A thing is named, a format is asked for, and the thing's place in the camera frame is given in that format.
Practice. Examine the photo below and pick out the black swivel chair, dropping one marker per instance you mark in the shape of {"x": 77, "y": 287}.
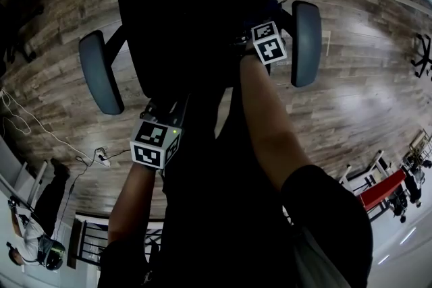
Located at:
{"x": 426, "y": 60}

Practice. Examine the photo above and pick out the white power strip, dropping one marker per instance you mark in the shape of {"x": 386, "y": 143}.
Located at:
{"x": 103, "y": 160}

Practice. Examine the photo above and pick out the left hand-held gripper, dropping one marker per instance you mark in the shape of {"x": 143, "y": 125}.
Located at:
{"x": 152, "y": 145}

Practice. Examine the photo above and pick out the white desk with grey frame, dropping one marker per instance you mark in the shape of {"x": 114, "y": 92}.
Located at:
{"x": 10, "y": 178}

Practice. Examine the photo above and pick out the black mesh office chair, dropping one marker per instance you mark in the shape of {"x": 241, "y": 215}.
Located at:
{"x": 189, "y": 10}

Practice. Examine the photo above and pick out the black railing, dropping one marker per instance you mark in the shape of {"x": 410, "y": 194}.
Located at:
{"x": 88, "y": 239}

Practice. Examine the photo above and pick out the wooden rack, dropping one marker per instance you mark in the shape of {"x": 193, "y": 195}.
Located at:
{"x": 420, "y": 145}

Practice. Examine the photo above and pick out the person's left forearm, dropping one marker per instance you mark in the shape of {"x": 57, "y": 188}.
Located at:
{"x": 135, "y": 205}

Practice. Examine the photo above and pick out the person's right forearm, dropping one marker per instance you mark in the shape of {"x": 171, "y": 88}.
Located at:
{"x": 270, "y": 124}

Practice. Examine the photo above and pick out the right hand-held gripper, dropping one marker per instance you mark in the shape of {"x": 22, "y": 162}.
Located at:
{"x": 270, "y": 44}

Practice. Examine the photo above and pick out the person's black clothed body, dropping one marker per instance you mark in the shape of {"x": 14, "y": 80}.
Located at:
{"x": 229, "y": 212}

